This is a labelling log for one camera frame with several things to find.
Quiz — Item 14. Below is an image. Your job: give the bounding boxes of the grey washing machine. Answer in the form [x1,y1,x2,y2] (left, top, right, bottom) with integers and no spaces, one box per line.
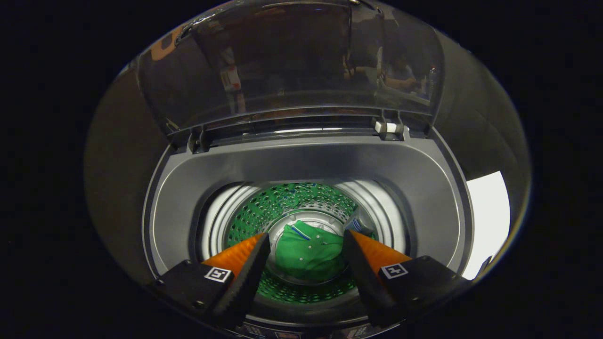
[141,127,474,339]

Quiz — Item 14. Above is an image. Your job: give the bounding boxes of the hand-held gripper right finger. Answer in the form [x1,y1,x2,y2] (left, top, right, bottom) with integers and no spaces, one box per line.
[342,229,473,328]

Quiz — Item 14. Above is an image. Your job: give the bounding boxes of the green polo shirt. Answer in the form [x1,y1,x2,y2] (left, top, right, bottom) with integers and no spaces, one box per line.
[274,220,347,283]

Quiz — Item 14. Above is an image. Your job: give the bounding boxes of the dark glass washing machine lid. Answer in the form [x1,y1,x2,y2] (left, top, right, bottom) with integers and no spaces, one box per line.
[137,0,446,153]

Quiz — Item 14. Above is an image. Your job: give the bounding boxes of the white board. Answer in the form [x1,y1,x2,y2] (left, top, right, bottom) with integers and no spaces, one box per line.
[463,170,512,281]

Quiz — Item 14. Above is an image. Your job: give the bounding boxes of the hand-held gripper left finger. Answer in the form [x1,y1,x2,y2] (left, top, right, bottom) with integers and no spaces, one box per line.
[145,232,272,330]

